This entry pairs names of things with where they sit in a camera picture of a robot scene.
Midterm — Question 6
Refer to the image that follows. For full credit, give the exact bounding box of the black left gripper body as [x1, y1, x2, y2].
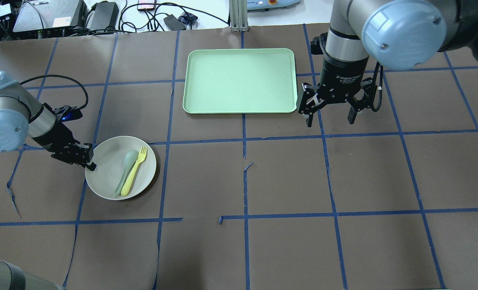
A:
[33, 122, 94, 166]

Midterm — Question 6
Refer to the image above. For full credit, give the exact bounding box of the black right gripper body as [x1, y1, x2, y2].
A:
[298, 61, 378, 115]

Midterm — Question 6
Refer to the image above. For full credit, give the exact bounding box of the beige round plate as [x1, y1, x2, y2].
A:
[85, 136, 157, 201]

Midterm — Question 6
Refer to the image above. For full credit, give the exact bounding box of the yellow plastic fork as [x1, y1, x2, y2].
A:
[120, 146, 148, 196]

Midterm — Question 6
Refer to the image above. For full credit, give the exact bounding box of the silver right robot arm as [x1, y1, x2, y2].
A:
[296, 0, 478, 127]

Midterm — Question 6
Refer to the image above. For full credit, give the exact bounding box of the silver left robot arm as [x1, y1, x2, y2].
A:
[0, 71, 97, 171]

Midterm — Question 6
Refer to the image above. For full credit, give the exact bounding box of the pale green plastic spoon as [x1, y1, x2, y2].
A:
[114, 150, 138, 197]

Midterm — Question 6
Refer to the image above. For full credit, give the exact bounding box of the light green plastic tray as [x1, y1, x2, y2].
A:
[183, 48, 297, 114]

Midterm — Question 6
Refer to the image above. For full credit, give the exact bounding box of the teach pendant blue grey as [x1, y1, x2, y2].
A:
[247, 0, 301, 11]

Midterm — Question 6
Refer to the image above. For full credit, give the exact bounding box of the black laptop computer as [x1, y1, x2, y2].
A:
[13, 0, 87, 33]

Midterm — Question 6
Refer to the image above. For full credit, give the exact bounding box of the black power adapter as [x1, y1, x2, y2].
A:
[87, 1, 119, 31]

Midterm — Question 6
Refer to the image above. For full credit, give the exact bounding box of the smartphone on bench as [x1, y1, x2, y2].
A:
[137, 0, 157, 12]

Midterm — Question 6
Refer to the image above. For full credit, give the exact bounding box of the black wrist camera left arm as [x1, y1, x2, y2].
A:
[43, 103, 83, 122]

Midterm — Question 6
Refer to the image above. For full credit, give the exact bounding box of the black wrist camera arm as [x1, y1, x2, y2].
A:
[310, 33, 328, 55]
[43, 103, 83, 122]

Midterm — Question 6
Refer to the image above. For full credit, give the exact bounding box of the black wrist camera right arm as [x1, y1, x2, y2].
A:
[310, 33, 328, 55]

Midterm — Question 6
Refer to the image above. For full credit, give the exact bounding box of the aluminium frame post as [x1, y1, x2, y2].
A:
[229, 0, 249, 32]

